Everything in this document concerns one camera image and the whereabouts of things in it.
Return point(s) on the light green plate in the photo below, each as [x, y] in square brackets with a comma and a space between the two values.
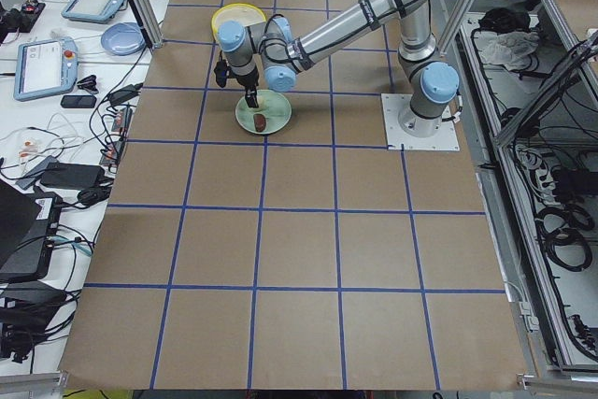
[275, 106]

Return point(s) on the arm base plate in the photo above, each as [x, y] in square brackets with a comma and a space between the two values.
[406, 131]

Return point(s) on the dark red bun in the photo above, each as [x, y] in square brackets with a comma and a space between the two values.
[259, 122]

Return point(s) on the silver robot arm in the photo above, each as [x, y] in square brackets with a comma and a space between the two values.
[268, 50]

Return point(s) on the teach pendant tablet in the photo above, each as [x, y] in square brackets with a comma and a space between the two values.
[45, 68]
[95, 11]

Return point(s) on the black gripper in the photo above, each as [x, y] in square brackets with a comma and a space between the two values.
[247, 78]

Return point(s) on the white crumpled cloth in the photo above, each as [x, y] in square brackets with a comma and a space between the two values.
[513, 50]

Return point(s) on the black laptop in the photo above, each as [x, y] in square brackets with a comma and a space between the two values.
[28, 221]

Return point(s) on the centre yellow bamboo steamer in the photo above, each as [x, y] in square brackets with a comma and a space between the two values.
[246, 14]

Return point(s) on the far teach pendant tablet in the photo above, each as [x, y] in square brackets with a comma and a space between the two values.
[95, 11]

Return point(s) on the near teach pendant tablet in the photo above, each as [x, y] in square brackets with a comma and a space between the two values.
[45, 68]

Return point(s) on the black power adapter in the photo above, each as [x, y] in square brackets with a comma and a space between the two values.
[71, 176]

